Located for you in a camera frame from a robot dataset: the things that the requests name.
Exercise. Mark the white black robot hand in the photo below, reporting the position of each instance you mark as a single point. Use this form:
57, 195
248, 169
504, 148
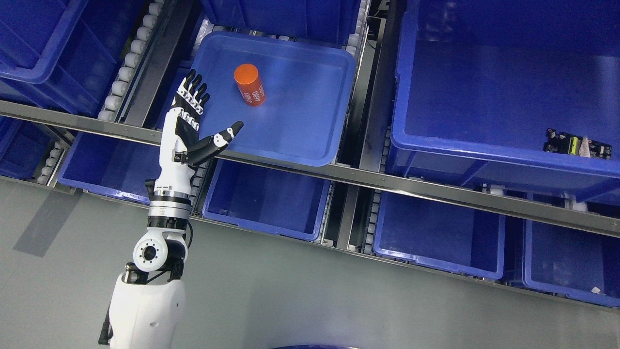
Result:
181, 150

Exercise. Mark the orange cylindrical capacitor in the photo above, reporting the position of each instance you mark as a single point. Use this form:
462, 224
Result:
249, 83

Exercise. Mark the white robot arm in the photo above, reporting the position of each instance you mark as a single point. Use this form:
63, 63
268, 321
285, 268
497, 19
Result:
149, 296

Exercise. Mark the steel shelf rack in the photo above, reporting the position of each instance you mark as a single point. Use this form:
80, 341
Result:
160, 51

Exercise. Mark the blue lower bin far left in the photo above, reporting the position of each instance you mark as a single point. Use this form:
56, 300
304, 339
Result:
22, 146

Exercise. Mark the shallow blue tray bin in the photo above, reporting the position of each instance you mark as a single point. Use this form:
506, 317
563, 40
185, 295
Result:
307, 90

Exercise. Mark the blue bin top left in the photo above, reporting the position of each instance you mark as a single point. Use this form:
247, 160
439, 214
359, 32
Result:
63, 54

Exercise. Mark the blue bin top centre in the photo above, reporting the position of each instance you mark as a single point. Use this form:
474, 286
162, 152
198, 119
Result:
328, 21

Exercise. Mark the blue lower bin right centre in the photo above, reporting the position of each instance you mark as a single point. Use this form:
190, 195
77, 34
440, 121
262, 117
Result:
442, 236

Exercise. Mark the large blue bin right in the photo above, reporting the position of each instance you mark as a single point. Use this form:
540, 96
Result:
479, 82

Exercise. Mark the black circuit board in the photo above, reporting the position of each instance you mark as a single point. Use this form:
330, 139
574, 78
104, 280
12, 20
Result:
570, 144

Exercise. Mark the blue lower bin far right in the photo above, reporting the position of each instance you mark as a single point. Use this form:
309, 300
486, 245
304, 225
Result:
580, 265

